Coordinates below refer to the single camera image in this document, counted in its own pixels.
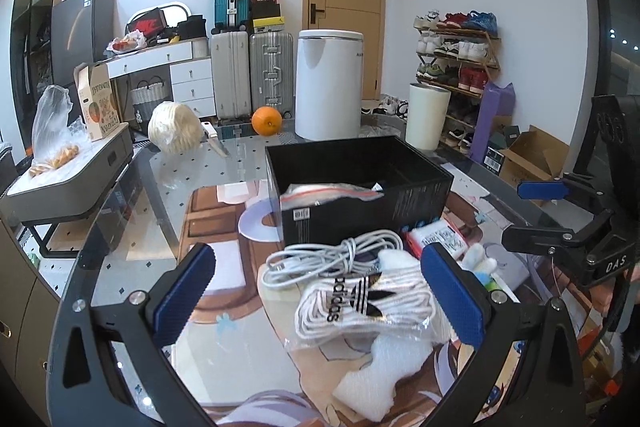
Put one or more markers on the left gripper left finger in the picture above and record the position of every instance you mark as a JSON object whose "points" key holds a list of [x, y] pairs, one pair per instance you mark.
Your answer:
{"points": [[85, 387]]}

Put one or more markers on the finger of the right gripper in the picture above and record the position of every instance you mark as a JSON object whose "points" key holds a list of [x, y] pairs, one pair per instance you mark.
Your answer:
{"points": [[538, 240], [542, 190]]}

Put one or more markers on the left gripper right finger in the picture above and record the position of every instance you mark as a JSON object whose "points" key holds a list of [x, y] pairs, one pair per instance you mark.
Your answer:
{"points": [[547, 387]]}

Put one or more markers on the green medicine sachet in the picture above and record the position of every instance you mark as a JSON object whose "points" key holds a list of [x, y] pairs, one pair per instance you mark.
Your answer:
{"points": [[500, 295]]}

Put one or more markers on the white blue plush toy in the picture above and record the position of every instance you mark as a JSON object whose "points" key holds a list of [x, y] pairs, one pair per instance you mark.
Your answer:
{"points": [[481, 265]]}

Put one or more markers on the red white tissue pack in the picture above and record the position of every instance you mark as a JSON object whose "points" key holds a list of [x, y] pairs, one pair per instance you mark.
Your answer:
{"points": [[440, 232]]}

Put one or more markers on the bagged white adidas laces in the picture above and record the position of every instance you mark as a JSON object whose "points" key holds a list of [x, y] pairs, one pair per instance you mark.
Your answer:
{"points": [[393, 300]]}

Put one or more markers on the white foam block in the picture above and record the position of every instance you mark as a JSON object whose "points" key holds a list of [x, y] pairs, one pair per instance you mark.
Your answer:
{"points": [[370, 391]]}

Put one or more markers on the open cardboard box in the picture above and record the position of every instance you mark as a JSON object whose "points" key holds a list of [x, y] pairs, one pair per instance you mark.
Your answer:
{"points": [[532, 155]]}

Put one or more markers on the purple paper bag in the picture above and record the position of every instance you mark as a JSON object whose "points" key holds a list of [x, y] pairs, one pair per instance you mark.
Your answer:
{"points": [[496, 102]]}

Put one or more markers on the small white trash bin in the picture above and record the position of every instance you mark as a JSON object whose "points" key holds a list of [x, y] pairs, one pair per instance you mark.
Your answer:
{"points": [[427, 108]]}

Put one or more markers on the wooden shoe rack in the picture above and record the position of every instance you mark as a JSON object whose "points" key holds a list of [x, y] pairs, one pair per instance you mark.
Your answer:
{"points": [[456, 52]]}

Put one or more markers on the anime printed desk mat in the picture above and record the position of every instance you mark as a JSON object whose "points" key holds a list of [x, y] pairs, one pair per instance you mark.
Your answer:
{"points": [[274, 343]]}

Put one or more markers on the grey side table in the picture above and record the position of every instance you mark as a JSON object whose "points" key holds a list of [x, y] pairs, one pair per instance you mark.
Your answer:
{"points": [[70, 193]]}

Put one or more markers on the black cardboard box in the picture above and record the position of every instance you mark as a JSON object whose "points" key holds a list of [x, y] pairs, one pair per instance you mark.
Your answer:
{"points": [[325, 192]]}

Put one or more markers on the white cylindrical appliance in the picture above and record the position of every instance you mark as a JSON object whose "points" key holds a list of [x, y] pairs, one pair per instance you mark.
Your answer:
{"points": [[329, 74]]}

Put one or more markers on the plastic bag with snacks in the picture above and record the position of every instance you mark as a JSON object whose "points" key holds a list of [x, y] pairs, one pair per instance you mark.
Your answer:
{"points": [[56, 142]]}

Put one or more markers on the orange fruit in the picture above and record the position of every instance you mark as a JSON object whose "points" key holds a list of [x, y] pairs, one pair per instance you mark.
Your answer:
{"points": [[267, 121]]}

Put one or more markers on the bagged white noodle bundle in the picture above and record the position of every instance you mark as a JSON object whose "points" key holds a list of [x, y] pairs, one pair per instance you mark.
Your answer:
{"points": [[174, 128]]}

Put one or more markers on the orange fruit carton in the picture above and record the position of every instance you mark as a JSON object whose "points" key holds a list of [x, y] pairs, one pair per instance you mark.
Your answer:
{"points": [[96, 99]]}

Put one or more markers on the silver suitcase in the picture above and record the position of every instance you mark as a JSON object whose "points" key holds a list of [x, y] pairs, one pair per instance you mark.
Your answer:
{"points": [[272, 71]]}

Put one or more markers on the wicker basket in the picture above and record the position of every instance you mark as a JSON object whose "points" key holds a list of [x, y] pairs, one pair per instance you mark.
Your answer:
{"points": [[146, 96]]}

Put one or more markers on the white suitcase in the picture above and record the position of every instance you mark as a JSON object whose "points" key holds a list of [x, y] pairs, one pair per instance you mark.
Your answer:
{"points": [[231, 74]]}

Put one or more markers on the white drawer desk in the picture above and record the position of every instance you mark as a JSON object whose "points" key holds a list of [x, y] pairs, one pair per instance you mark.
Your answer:
{"points": [[184, 71]]}

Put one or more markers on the dark grey refrigerator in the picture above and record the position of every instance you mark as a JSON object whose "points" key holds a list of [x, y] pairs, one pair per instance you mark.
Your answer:
{"points": [[80, 33]]}

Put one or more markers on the red black shoe box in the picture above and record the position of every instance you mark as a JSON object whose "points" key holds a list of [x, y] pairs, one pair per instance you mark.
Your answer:
{"points": [[150, 23]]}

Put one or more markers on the black cabinet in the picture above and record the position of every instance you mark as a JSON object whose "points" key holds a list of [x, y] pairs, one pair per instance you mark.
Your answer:
{"points": [[30, 59]]}

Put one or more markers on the white handled knife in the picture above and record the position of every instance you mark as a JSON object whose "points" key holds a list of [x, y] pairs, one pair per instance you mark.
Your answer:
{"points": [[213, 140]]}

